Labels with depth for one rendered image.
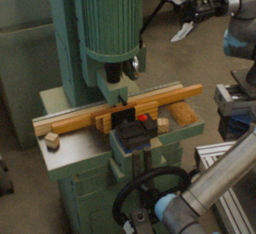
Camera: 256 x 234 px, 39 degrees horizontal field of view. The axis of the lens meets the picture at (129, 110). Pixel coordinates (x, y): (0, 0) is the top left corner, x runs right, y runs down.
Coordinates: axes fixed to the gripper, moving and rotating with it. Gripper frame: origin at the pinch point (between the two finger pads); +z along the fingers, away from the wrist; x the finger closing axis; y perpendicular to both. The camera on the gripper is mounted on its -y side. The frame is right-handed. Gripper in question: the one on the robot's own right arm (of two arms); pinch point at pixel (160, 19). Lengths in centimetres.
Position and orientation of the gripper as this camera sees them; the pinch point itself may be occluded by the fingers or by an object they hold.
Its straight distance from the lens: 112.5
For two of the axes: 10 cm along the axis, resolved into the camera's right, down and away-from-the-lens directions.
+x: 3.0, 9.5, -1.1
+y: 2.6, -1.9, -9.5
